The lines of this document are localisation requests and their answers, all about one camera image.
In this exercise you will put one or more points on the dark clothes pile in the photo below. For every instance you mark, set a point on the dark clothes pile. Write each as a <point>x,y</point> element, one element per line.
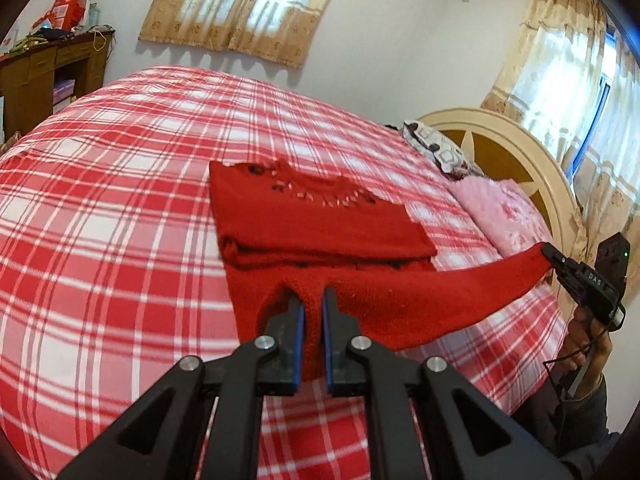
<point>47,34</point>

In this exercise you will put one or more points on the cream wooden headboard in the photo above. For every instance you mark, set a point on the cream wooden headboard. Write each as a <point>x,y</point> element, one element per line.
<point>520,160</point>

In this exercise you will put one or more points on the red gift bag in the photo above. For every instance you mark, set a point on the red gift bag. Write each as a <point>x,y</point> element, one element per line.
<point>70,11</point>

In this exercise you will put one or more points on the brown wooden desk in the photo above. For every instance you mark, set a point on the brown wooden desk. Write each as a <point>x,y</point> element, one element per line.
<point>30,85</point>

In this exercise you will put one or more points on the person's right hand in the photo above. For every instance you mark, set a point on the person's right hand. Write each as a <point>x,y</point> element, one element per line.
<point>587,345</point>

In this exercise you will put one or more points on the red embroidered sweater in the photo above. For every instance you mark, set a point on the red embroidered sweater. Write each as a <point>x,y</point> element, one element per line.
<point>350,270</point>

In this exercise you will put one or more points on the stack of boxes in desk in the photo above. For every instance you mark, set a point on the stack of boxes in desk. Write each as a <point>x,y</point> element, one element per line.
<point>64,92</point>

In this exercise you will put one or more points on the beige floral window curtain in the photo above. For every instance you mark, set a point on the beige floral window curtain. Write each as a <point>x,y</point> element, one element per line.
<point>240,15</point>

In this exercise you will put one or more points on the grey patterned pillow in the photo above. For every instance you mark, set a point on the grey patterned pillow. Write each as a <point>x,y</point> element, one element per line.
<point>445,150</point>

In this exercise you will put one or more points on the beige floral corner curtain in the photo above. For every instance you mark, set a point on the beige floral corner curtain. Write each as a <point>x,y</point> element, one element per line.
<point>555,85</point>

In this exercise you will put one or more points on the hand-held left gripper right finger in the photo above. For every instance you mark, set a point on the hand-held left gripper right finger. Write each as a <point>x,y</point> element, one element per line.
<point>328,340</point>

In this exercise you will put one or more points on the pink floral pillow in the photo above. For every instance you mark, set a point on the pink floral pillow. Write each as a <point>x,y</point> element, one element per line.
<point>505,215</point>

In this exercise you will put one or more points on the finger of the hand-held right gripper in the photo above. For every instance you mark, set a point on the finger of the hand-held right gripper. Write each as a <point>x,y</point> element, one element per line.
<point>567,285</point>
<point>555,254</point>

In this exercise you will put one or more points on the blue window frame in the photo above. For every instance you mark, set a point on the blue window frame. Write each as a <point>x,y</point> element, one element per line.
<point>597,115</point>

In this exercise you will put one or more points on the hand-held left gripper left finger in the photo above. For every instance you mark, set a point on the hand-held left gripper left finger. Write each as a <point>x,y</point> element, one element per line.
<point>299,340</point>

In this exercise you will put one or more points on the red plaid bed sheet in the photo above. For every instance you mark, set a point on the red plaid bed sheet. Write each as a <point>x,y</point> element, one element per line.
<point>125,210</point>

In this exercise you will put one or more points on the person's right forearm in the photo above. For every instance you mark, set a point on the person's right forearm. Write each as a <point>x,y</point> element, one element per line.
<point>575,435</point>

